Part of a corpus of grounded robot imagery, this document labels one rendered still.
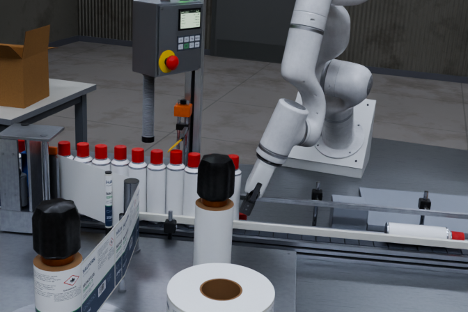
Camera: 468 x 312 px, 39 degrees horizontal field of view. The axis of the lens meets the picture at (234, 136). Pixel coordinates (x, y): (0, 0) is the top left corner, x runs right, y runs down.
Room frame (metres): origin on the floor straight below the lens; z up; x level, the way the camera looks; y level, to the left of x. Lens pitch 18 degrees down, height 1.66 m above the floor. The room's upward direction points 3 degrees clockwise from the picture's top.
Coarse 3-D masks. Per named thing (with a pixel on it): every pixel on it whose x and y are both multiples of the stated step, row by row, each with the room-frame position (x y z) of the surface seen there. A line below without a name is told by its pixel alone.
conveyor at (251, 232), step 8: (80, 216) 1.67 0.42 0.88; (144, 224) 1.64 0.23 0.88; (152, 224) 1.64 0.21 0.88; (160, 224) 1.64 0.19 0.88; (240, 232) 1.62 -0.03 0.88; (248, 232) 1.62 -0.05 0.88; (256, 232) 1.63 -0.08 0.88; (264, 232) 1.63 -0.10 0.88; (272, 232) 1.63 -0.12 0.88; (304, 240) 1.60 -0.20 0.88; (312, 240) 1.60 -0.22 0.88; (320, 240) 1.60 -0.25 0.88; (328, 240) 1.60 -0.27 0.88; (336, 240) 1.60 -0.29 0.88; (344, 240) 1.62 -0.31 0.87; (352, 240) 1.61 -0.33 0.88; (360, 240) 1.61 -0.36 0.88; (368, 240) 1.61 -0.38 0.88; (392, 248) 1.58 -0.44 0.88; (400, 248) 1.58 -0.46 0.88; (408, 248) 1.58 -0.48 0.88; (416, 248) 1.58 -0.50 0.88; (424, 248) 1.58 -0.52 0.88; (432, 248) 1.59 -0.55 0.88; (440, 248) 1.59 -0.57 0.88; (448, 248) 1.59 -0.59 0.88
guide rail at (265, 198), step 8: (256, 200) 1.68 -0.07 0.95; (264, 200) 1.68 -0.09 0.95; (272, 200) 1.68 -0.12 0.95; (280, 200) 1.68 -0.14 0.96; (288, 200) 1.67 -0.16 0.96; (296, 200) 1.67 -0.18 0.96; (304, 200) 1.67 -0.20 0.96; (312, 200) 1.68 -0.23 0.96; (344, 208) 1.66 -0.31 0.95; (352, 208) 1.66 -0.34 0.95; (360, 208) 1.66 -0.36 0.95; (368, 208) 1.66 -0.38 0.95; (376, 208) 1.65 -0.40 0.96; (384, 208) 1.65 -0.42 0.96; (392, 208) 1.65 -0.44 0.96; (400, 208) 1.65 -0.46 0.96; (408, 208) 1.65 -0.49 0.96; (432, 216) 1.64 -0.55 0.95; (440, 216) 1.64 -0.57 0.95; (448, 216) 1.64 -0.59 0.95; (456, 216) 1.64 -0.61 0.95; (464, 216) 1.64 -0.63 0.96
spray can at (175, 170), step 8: (176, 152) 1.66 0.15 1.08; (176, 160) 1.66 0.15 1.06; (168, 168) 1.66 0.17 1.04; (176, 168) 1.65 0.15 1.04; (184, 168) 1.66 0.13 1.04; (168, 176) 1.66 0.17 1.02; (176, 176) 1.65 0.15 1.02; (168, 184) 1.66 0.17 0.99; (176, 184) 1.65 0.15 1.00; (168, 192) 1.66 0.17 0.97; (176, 192) 1.65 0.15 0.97; (168, 200) 1.65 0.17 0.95; (176, 200) 1.65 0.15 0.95; (168, 208) 1.65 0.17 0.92; (176, 208) 1.65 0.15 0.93
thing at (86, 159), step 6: (78, 144) 1.68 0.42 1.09; (84, 144) 1.69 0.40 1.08; (78, 150) 1.68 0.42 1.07; (84, 150) 1.68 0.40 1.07; (78, 156) 1.68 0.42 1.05; (84, 156) 1.68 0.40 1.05; (90, 156) 1.70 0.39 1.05; (84, 162) 1.67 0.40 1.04; (90, 162) 1.68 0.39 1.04; (84, 216) 1.67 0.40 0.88
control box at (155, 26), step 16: (144, 0) 1.72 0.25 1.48; (176, 0) 1.76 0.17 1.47; (192, 0) 1.78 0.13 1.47; (144, 16) 1.69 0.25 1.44; (160, 16) 1.66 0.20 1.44; (176, 16) 1.71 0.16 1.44; (144, 32) 1.69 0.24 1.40; (160, 32) 1.67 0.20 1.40; (176, 32) 1.71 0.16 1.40; (192, 32) 1.76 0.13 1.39; (144, 48) 1.69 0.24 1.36; (160, 48) 1.67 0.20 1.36; (176, 48) 1.71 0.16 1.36; (144, 64) 1.69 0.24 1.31; (160, 64) 1.67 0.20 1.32; (192, 64) 1.76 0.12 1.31
